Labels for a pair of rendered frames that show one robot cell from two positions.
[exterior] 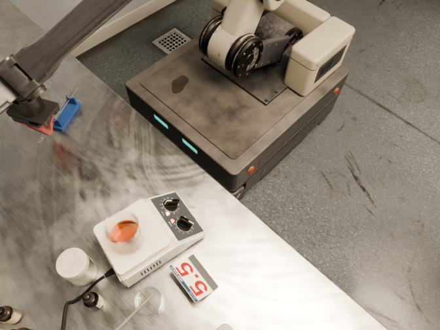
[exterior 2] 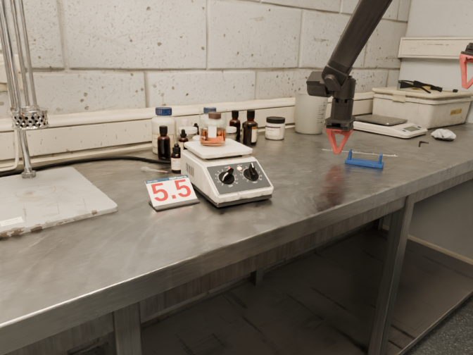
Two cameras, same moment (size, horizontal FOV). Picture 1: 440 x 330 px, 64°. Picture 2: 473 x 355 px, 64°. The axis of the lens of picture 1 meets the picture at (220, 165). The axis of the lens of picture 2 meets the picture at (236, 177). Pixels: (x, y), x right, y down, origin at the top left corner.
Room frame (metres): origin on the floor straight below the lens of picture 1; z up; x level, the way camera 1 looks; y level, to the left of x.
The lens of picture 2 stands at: (0.42, -0.62, 1.04)
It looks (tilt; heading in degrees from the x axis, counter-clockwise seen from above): 18 degrees down; 100
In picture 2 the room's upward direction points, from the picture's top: 2 degrees clockwise
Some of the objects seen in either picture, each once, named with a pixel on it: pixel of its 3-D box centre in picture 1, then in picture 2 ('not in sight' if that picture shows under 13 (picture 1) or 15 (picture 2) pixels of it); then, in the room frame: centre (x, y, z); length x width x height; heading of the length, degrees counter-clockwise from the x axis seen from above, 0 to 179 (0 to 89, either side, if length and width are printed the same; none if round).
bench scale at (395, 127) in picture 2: not in sight; (386, 125); (0.74, 0.96, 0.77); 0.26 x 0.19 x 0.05; 142
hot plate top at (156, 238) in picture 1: (132, 235); (217, 147); (0.24, 0.17, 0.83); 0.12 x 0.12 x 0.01; 39
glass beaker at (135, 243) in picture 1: (124, 234); (212, 127); (0.22, 0.17, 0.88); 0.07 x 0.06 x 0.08; 144
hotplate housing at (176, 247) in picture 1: (146, 235); (222, 170); (0.25, 0.15, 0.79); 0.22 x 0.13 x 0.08; 129
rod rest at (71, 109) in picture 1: (64, 112); (364, 158); (0.59, 0.43, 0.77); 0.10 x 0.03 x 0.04; 166
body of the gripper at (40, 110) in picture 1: (29, 102); (341, 111); (0.52, 0.45, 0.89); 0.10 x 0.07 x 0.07; 76
